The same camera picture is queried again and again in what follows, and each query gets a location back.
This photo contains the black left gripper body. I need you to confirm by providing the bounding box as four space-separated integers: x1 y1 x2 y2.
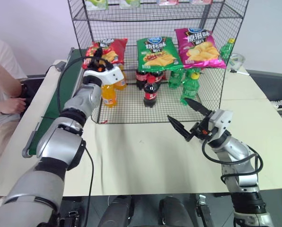
88 56 113 72

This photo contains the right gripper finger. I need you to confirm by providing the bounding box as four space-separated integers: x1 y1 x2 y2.
184 97 213 117
167 114 194 143

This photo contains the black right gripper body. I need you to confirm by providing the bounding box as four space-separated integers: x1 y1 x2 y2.
189 112 215 142

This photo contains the grey conveyor motor box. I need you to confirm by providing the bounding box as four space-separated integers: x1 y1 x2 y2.
54 61 67 72

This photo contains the green conveyor belt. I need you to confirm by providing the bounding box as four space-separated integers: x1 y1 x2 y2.
21 47 90 159

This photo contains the person's bare hand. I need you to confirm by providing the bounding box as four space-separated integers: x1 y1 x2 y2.
0 97 27 115

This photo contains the red chips bag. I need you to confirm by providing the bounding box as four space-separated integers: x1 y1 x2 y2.
82 37 128 70

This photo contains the green soda bottle yellow cap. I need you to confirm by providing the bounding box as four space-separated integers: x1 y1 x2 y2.
180 68 201 106

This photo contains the orange soda bottle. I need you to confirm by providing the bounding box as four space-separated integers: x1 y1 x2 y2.
100 82 118 109
113 63 128 91

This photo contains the green snack package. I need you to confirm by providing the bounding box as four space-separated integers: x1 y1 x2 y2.
119 0 141 8
84 0 109 11

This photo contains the green chips bag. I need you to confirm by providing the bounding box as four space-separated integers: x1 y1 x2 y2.
136 36 185 72

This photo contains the white marker pen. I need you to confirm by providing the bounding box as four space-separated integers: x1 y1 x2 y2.
230 69 251 77

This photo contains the magenta chips bag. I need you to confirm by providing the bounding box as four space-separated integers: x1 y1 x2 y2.
174 27 228 70

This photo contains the clear glass bowl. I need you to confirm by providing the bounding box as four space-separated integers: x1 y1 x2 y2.
228 52 247 72

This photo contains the black side table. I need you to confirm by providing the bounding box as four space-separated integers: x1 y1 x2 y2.
246 69 282 110

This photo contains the dark rounded shape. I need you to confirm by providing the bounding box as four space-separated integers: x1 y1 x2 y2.
99 195 132 227
158 195 194 227

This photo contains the pink snack package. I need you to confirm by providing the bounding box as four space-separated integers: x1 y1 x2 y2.
156 0 180 6

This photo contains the person in white shirt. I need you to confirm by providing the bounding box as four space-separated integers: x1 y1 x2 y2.
0 35 28 177

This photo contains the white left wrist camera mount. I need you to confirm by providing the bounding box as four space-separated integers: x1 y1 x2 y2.
83 66 123 86

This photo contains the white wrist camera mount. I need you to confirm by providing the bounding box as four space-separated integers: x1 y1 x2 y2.
208 109 233 138
83 66 123 86

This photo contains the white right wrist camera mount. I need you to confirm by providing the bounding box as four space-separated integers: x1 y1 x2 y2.
208 109 233 138

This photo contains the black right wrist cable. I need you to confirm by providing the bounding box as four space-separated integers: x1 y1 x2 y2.
201 139 264 184

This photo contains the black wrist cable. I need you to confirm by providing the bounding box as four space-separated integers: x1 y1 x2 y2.
56 55 113 114
201 139 264 184

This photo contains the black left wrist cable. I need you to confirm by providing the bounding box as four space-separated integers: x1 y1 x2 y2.
56 55 113 114

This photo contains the black wire mesh rack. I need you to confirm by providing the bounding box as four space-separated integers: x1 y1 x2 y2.
67 0 250 125

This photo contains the black metal bracket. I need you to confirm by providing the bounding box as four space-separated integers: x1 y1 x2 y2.
194 193 214 227

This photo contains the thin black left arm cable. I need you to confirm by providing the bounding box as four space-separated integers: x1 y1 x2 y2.
83 141 95 227

